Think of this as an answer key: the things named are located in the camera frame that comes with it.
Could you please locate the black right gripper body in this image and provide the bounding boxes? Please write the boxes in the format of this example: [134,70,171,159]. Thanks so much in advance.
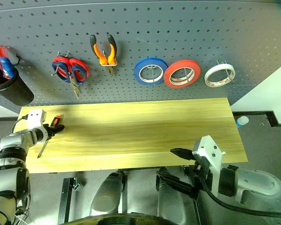
[188,150,214,179]

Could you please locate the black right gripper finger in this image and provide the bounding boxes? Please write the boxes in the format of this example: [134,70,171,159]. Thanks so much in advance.
[170,147,193,156]
[175,152,193,162]

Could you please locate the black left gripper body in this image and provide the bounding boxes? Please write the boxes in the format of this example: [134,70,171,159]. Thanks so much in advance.
[42,123,53,143]

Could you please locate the orange black screwdriver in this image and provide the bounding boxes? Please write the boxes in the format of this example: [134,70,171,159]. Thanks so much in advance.
[37,114,64,159]

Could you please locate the orange black pliers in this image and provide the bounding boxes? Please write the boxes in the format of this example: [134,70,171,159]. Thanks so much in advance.
[89,34,118,78]

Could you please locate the red tape roll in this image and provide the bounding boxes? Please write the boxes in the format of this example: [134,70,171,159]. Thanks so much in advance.
[163,60,201,89]

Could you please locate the white tape roll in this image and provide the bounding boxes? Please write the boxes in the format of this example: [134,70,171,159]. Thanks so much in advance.
[204,65,236,88]

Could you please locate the blue tape roll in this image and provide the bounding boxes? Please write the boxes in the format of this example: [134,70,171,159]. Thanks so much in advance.
[133,56,169,86]

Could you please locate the grey metal pegboard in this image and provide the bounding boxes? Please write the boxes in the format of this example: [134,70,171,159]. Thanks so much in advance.
[0,0,281,113]

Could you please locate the black strut under table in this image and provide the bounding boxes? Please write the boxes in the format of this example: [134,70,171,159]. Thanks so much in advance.
[156,167,200,202]

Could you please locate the dark silver rounded shape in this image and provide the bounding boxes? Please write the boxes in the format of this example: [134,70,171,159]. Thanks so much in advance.
[157,179,187,225]
[90,171,128,218]

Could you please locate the white side panel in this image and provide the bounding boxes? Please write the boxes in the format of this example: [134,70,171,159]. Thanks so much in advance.
[0,99,21,118]
[230,60,281,125]

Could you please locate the black cup holder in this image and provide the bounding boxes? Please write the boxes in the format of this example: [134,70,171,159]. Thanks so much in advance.
[0,62,35,106]

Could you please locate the small clear plastic bottle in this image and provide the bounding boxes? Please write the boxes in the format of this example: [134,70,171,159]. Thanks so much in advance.
[236,116,250,128]

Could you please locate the grey metal table leg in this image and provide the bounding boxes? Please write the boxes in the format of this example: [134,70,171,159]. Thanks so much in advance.
[57,177,85,225]

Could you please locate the red blue tool in case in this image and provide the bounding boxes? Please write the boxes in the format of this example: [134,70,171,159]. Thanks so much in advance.
[0,45,16,80]

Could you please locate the dark curved rim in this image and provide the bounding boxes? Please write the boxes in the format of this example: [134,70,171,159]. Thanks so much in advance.
[67,213,174,225]

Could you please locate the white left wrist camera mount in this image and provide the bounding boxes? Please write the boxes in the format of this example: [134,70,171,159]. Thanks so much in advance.
[27,109,47,129]

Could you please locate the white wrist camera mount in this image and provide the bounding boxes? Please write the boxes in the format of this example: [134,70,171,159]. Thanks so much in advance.
[27,109,47,129]
[192,135,227,195]

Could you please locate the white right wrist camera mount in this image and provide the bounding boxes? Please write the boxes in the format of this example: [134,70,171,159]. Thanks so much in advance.
[192,135,227,195]

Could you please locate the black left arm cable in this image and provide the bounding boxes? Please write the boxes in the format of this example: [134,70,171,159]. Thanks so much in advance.
[11,114,30,133]

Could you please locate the red handled scissors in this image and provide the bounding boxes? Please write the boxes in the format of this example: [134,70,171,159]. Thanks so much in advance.
[52,56,90,99]

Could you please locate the silver wire loop hook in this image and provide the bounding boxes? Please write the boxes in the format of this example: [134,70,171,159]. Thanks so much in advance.
[98,48,118,67]

